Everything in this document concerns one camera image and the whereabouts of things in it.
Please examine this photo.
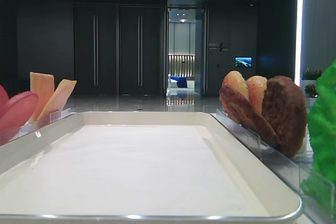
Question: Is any right clear acrylic holder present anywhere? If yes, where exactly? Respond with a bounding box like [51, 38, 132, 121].
[214, 109, 335, 223]

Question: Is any red tomato slice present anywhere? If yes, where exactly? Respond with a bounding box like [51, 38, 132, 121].
[0, 85, 9, 116]
[1, 91, 38, 131]

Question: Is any potted plant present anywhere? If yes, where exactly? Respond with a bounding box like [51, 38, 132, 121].
[300, 68, 322, 98]

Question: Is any wall display screen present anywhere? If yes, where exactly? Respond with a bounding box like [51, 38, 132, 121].
[235, 57, 252, 68]

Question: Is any dark double door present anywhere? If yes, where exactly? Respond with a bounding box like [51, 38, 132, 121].
[74, 4, 163, 95]

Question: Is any clear acrylic holder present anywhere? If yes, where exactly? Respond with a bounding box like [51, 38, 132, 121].
[214, 109, 335, 223]
[1, 108, 73, 146]

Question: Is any white tray liner paper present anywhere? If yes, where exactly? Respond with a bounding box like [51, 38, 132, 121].
[1, 125, 268, 217]

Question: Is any brown meat patty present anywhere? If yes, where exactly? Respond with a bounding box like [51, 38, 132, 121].
[261, 76, 307, 157]
[219, 84, 279, 147]

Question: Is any green lettuce leaf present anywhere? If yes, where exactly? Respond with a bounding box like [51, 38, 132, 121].
[301, 62, 335, 214]

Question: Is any left clear acrylic holder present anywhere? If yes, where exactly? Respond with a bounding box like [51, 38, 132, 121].
[1, 108, 73, 146]

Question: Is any toasted bread slice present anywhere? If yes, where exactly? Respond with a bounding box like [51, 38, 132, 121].
[246, 76, 267, 114]
[222, 71, 249, 100]

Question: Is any orange cheese slice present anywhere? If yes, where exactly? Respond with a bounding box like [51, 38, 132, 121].
[37, 79, 77, 120]
[29, 72, 55, 122]

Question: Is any white rectangular tray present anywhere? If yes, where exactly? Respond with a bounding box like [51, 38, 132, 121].
[1, 111, 303, 223]

